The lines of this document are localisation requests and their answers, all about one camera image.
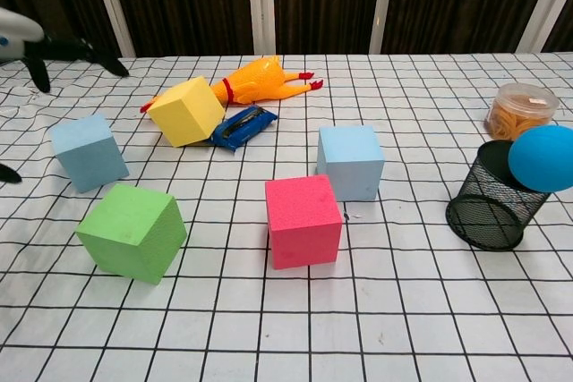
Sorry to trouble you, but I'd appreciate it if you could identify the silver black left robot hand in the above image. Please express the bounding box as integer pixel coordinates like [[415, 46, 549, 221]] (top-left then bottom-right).
[[0, 6, 131, 184]]

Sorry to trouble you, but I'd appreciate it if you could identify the light blue foam cube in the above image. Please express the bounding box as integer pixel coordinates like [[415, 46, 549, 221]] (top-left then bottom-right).
[[316, 125, 386, 202], [48, 114, 130, 194]]

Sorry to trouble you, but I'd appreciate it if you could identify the yellow foam cube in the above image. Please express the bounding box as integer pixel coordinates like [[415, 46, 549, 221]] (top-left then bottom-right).
[[146, 76, 227, 149]]

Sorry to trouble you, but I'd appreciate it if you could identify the green foam cube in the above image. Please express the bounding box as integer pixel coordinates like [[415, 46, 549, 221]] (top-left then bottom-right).
[[74, 183, 188, 285]]

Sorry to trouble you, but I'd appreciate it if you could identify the pink red foam cube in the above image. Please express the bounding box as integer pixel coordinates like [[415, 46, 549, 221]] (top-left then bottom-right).
[[264, 174, 344, 270]]

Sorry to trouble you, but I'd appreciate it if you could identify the blue snack packet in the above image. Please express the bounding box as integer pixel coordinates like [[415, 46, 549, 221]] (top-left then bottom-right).
[[208, 104, 278, 153]]

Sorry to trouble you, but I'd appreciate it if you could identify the orange rubber chicken toy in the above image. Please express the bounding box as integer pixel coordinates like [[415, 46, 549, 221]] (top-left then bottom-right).
[[140, 55, 324, 115]]

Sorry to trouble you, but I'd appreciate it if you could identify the white black checkered tablecloth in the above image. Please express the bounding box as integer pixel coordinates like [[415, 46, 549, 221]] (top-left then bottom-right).
[[0, 53, 573, 382]]

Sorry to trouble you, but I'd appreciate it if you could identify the black mesh pen holder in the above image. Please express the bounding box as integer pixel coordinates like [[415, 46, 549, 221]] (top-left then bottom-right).
[[445, 140, 551, 252]]

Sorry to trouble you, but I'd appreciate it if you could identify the clear jar of rubber bands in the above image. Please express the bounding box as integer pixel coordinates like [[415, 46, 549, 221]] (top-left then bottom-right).
[[483, 82, 560, 141]]

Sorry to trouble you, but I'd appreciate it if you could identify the blue ball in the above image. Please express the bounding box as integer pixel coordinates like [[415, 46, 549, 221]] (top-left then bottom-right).
[[507, 124, 573, 194]]

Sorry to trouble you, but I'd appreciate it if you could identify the white frame post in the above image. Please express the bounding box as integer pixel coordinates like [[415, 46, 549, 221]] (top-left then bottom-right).
[[518, 0, 573, 53], [87, 0, 137, 59], [245, 0, 278, 55], [369, 0, 398, 55]]

